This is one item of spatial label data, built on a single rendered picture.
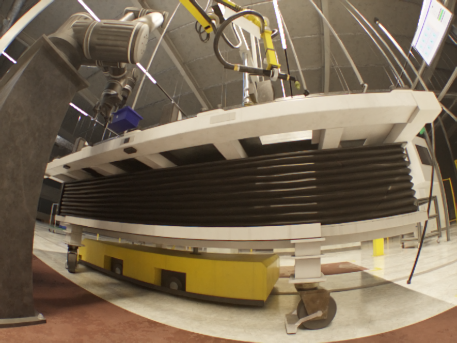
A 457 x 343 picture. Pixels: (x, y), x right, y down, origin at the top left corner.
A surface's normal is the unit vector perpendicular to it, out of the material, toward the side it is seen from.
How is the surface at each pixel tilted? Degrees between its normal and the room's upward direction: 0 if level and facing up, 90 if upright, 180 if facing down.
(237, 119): 90
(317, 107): 90
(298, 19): 175
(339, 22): 175
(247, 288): 90
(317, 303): 90
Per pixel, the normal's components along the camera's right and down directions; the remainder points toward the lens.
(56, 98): 0.98, -0.04
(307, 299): -0.18, -0.35
